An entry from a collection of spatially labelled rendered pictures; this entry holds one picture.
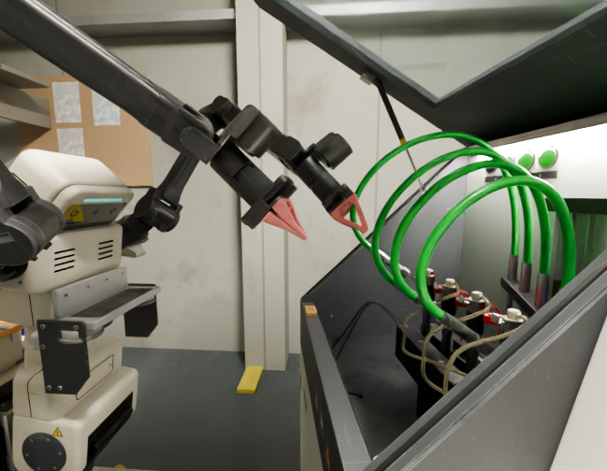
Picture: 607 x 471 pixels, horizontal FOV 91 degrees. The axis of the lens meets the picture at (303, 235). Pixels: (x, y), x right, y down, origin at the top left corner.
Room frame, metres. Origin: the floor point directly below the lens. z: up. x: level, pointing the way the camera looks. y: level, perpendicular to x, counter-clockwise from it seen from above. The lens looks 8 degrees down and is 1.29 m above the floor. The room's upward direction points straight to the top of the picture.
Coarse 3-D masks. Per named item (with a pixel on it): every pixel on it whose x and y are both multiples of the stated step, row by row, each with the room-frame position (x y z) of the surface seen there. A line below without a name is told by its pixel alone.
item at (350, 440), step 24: (312, 336) 0.70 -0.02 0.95; (312, 360) 0.64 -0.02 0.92; (336, 360) 0.60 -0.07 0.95; (312, 384) 0.64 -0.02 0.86; (336, 384) 0.51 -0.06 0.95; (312, 408) 0.64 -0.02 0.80; (336, 408) 0.45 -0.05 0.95; (336, 432) 0.40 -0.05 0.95; (360, 432) 0.40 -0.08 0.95; (336, 456) 0.38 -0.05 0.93; (360, 456) 0.36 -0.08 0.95
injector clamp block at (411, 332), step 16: (400, 336) 0.67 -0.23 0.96; (416, 336) 0.64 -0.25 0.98; (432, 336) 0.65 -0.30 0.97; (400, 352) 0.67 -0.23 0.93; (416, 352) 0.59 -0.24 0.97; (432, 352) 0.57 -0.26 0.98; (416, 368) 0.59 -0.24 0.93; (432, 368) 0.53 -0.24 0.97; (464, 368) 0.53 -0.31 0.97; (448, 384) 0.48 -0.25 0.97; (432, 400) 0.52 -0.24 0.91; (416, 416) 0.58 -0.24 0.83
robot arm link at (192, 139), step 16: (240, 112) 0.51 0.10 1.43; (256, 112) 0.49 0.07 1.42; (192, 128) 0.46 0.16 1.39; (240, 128) 0.49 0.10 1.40; (256, 128) 0.49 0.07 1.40; (272, 128) 0.49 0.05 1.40; (192, 144) 0.47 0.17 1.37; (208, 144) 0.47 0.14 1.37; (256, 144) 0.50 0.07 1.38; (208, 160) 0.48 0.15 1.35
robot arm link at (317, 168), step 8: (312, 152) 0.68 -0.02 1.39; (304, 160) 0.67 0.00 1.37; (312, 160) 0.67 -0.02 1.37; (320, 160) 0.70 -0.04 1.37; (296, 168) 0.68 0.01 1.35; (304, 168) 0.67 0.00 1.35; (312, 168) 0.66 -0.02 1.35; (320, 168) 0.67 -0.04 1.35; (328, 168) 0.69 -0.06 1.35; (304, 176) 0.67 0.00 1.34; (312, 176) 0.66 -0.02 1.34
